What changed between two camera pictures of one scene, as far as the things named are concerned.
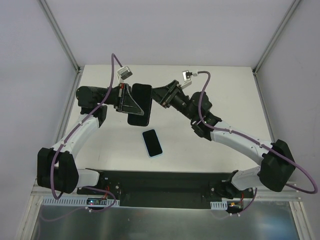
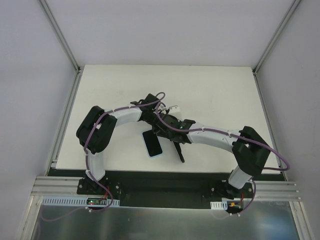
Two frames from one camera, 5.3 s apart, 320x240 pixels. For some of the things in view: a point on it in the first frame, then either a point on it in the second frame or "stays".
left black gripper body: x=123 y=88 -> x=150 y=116
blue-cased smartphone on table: x=152 y=143 stays
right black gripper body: x=169 y=94 -> x=175 y=139
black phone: x=143 y=94 -> x=179 y=151
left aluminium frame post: x=54 y=24 stays
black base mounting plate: x=166 y=190 stays
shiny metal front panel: x=268 y=221 stays
